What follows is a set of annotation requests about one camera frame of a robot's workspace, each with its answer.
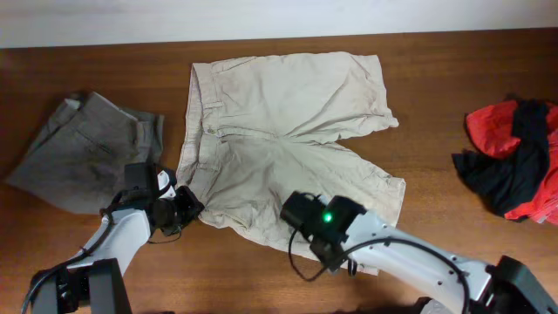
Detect beige cargo shorts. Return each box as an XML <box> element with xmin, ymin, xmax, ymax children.
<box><xmin>177</xmin><ymin>51</ymin><xmax>405</xmax><ymax>257</ymax></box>

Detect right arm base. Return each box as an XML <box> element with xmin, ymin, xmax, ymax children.
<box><xmin>412</xmin><ymin>297</ymin><xmax>452</xmax><ymax>314</ymax></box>

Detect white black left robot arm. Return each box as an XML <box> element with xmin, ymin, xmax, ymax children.
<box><xmin>21</xmin><ymin>185</ymin><xmax>204</xmax><ymax>313</ymax></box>

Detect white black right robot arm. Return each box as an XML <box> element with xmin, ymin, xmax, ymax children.
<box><xmin>303</xmin><ymin>196</ymin><xmax>557</xmax><ymax>313</ymax></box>

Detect folded grey shorts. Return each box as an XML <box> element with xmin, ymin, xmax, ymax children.
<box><xmin>6</xmin><ymin>92</ymin><xmax>165</xmax><ymax>215</ymax></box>

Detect black garment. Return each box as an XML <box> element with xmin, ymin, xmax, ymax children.
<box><xmin>452</xmin><ymin>99</ymin><xmax>550</xmax><ymax>217</ymax></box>

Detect red garment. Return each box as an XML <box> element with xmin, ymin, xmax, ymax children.
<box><xmin>466</xmin><ymin>100</ymin><xmax>557</xmax><ymax>225</ymax></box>

